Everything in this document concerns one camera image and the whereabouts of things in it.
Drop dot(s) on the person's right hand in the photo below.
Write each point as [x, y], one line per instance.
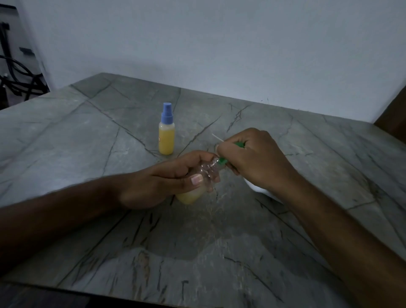
[263, 161]

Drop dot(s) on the person's left hand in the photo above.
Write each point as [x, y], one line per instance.
[149, 190]

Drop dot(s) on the large white bottle green pump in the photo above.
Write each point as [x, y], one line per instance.
[222, 161]

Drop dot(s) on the small clear bottle white cap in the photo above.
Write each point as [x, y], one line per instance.
[190, 196]

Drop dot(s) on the white spray cap with tube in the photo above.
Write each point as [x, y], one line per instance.
[217, 137]

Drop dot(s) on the small clear bottle red label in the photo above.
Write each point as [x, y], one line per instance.
[166, 139]

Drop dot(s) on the blue spray cap with tube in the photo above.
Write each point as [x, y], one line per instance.
[167, 115]

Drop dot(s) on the person's right forearm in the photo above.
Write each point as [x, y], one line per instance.
[352, 241]

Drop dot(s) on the person's left forearm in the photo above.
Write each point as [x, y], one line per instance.
[57, 228]

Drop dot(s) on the brown wooden door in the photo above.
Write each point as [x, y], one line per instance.
[393, 120]

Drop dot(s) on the small grey wall bracket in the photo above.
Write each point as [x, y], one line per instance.
[26, 50]

